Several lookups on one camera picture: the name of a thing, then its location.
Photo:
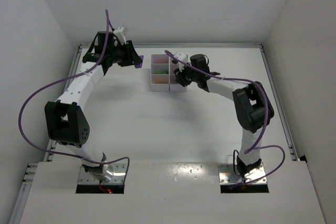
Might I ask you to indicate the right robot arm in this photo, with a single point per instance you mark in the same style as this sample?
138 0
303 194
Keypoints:
252 106

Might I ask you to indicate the green lego brick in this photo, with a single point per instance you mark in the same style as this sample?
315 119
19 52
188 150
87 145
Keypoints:
161 72

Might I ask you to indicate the purple long lego brick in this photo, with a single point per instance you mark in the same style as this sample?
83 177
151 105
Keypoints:
138 62

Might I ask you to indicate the white compartment container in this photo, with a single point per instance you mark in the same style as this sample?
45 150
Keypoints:
162 74

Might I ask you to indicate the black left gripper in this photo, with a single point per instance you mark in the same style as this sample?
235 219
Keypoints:
122 54

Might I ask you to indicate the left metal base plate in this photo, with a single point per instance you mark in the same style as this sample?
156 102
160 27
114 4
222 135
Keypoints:
111 174

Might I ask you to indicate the purple square lego brick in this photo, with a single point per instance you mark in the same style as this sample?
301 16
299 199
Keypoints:
172 79

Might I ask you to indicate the yellow lego brick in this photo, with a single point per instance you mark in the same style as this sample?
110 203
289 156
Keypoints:
160 80

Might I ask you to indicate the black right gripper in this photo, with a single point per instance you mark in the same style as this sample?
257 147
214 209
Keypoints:
182 75

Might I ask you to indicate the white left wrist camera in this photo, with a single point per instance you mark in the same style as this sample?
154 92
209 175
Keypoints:
120 32

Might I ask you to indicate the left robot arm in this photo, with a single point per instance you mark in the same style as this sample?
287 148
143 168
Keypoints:
66 122

